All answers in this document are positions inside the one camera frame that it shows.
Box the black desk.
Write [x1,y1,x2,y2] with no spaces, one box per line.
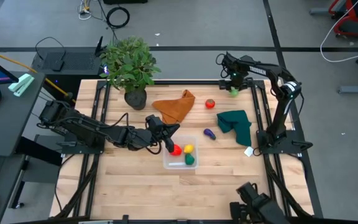
[0,71,63,224]

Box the coiled black cable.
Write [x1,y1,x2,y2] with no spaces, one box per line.
[106,6,131,29]

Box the dark green cloth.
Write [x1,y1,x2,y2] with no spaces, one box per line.
[216,110,253,147]

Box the mint green stapler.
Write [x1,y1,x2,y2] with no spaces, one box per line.
[7,73,35,98]

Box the white cable bundle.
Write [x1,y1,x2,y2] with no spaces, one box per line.
[78,0,105,21]

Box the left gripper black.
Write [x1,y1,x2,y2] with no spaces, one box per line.
[126,123,181,154]

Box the small black box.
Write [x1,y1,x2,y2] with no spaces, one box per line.
[52,58,65,72]

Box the clear plastic tupperware container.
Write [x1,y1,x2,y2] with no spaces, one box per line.
[163,134,200,171]

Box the black computer tower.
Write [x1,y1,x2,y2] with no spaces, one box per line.
[31,46,105,94]

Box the white floor cable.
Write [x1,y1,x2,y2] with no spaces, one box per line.
[319,0,358,63]

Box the green plant in black pot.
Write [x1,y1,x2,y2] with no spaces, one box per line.
[99,35,162,111]

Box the black aluminium table frame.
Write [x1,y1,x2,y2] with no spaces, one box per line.
[54,79,315,224]

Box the orange-brown cloth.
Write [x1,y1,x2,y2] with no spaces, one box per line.
[152,89,196,125]

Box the red toy bell pepper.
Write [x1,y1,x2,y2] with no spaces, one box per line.
[169,144,183,157]

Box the black mechanical device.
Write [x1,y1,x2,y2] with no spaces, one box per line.
[229,182,291,224]

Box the purple toy eggplant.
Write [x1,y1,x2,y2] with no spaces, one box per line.
[203,128,217,141]

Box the black antenna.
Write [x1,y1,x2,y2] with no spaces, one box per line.
[95,35,104,57]

